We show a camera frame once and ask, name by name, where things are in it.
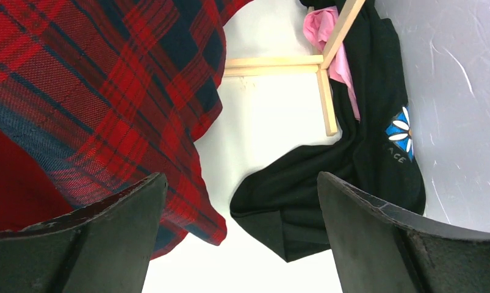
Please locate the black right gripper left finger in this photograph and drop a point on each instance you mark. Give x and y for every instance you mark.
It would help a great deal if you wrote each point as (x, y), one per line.
(103, 247)

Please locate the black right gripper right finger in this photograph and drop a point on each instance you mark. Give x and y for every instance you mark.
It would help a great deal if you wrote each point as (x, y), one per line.
(381, 247)

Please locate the red navy plaid skirt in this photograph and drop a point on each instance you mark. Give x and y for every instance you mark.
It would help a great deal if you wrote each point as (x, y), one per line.
(102, 94)

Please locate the red dress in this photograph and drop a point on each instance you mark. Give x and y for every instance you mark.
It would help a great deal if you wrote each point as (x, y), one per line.
(27, 196)

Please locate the black shirt with flower print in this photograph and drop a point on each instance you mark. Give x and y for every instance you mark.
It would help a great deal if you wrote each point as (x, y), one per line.
(279, 205)

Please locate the wooden clothes rack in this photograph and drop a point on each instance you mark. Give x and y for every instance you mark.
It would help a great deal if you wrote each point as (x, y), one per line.
(318, 64)

